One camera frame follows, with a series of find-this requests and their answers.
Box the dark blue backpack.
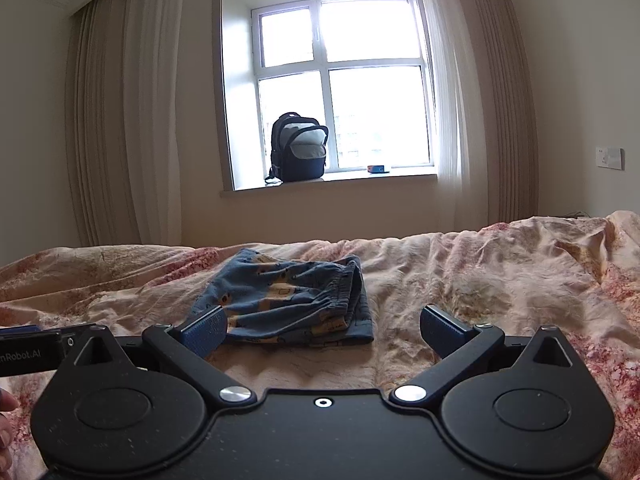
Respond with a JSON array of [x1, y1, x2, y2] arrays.
[[264, 112, 330, 185]]

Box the blue printed pants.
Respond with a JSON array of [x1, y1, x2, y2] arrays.
[[186, 248, 376, 347]]

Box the white framed window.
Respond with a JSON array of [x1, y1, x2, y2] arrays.
[[212, 0, 442, 194]]

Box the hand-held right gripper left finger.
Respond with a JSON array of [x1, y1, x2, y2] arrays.
[[55, 305, 258, 406]]

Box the white wall socket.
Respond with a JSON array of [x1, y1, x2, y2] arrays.
[[595, 146, 626, 170]]

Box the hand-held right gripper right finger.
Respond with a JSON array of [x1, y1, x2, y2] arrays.
[[389, 304, 588, 406]]

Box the person's left hand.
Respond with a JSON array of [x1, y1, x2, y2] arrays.
[[0, 389, 22, 463]]

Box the floral pink blanket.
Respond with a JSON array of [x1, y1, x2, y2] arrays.
[[0, 210, 640, 480]]

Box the beige curtain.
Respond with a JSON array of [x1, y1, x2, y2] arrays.
[[64, 0, 146, 248], [450, 0, 542, 226]]

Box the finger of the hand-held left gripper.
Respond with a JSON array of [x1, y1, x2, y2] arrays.
[[0, 324, 97, 337]]

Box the white sheer curtain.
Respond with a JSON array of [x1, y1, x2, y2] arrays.
[[414, 0, 490, 196], [122, 0, 223, 247]]

